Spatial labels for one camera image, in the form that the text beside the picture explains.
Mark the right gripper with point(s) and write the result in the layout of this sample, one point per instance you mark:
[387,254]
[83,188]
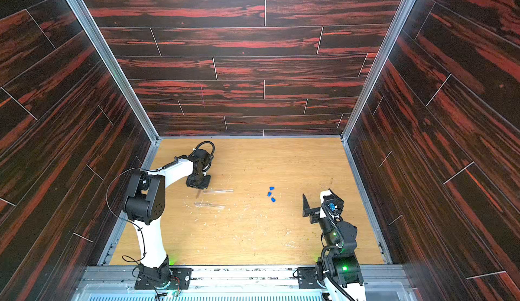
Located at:
[315,210]

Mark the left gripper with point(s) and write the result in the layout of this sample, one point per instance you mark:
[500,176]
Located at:
[205,185]

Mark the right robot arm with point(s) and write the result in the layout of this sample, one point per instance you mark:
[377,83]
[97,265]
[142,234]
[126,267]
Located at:
[337,268]

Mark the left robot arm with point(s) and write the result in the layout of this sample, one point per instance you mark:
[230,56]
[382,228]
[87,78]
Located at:
[145,201]

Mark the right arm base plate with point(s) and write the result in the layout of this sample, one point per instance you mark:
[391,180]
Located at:
[307,278]

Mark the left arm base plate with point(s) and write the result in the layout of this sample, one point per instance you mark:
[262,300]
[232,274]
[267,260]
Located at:
[173,278]

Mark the aluminium front rail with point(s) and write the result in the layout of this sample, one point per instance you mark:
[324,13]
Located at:
[242,282]

